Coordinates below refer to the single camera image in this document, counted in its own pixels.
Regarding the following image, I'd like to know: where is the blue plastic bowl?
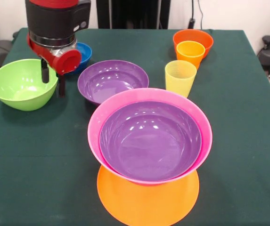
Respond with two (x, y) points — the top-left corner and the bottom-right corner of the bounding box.
(65, 42), (93, 75)

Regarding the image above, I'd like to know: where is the black hanging cable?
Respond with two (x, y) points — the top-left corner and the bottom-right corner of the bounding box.
(188, 0), (204, 30)

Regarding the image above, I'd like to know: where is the light green plastic bowl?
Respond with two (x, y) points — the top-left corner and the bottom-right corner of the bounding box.
(0, 58), (59, 112)

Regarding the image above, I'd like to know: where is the yellow plastic cup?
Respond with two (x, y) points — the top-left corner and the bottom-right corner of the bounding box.
(164, 60), (197, 98)

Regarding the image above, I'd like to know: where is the orange plastic cup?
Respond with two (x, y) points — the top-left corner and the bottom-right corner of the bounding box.
(176, 40), (206, 70)

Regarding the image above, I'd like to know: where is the small red-orange plastic bowl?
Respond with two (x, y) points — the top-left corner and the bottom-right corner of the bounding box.
(172, 29), (214, 59)

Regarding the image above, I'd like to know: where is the purple plastic bowl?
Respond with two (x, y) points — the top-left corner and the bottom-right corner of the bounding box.
(98, 101), (202, 182)
(77, 59), (149, 105)

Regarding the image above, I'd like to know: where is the large orange plastic bowl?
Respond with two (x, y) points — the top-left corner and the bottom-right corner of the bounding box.
(96, 164), (200, 226)

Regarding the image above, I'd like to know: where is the large pink plastic bowl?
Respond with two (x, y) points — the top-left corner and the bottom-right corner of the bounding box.
(87, 87), (213, 186)

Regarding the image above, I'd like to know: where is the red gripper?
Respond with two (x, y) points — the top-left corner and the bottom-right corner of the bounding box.
(26, 32), (82, 98)

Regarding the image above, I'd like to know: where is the dark green tablecloth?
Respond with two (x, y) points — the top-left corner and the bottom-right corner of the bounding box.
(0, 27), (270, 226)

